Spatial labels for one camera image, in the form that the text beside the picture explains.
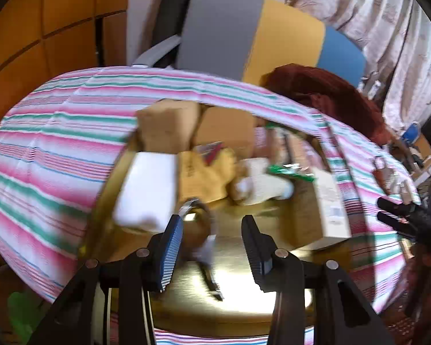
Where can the green plastic bag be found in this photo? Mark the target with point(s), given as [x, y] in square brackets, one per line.
[25, 312]

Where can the round gold metal container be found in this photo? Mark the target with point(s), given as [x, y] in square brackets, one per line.
[237, 294]

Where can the yellow sponge with holes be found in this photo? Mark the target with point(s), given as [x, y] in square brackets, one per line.
[168, 125]

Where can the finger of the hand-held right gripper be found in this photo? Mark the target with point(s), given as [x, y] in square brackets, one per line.
[395, 224]
[398, 206]

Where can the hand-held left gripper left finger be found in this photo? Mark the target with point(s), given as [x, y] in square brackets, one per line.
[168, 251]

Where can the green packet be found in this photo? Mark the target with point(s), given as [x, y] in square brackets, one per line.
[291, 171]

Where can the smooth yellow sponge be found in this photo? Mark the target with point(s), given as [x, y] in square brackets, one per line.
[224, 129]

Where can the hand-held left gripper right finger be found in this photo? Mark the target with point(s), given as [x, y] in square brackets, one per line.
[255, 251]

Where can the blue round object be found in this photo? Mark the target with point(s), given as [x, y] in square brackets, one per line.
[411, 133]

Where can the red-brown quilted jacket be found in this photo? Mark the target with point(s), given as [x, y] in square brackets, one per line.
[327, 93]

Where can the white crumpled cloth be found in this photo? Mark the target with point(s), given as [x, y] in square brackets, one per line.
[258, 183]

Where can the white foam block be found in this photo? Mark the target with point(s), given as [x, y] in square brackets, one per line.
[145, 190]

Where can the red patterned packet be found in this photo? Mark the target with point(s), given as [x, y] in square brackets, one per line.
[209, 151]

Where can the pale printed curtain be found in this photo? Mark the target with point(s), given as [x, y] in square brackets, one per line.
[380, 25]

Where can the grey yellow blue chair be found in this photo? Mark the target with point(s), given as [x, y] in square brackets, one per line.
[219, 25]

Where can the striped tablecloth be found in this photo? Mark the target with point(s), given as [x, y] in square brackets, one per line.
[57, 133]

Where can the white small object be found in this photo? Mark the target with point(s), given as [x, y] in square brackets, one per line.
[402, 187]

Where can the brown small object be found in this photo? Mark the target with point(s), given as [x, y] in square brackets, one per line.
[380, 170]

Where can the brown cardboard box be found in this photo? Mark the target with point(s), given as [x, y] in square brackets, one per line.
[319, 208]

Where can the pink soft block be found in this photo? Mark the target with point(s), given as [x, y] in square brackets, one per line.
[263, 142]

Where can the yellow cloth glove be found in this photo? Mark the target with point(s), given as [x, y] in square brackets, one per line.
[204, 179]

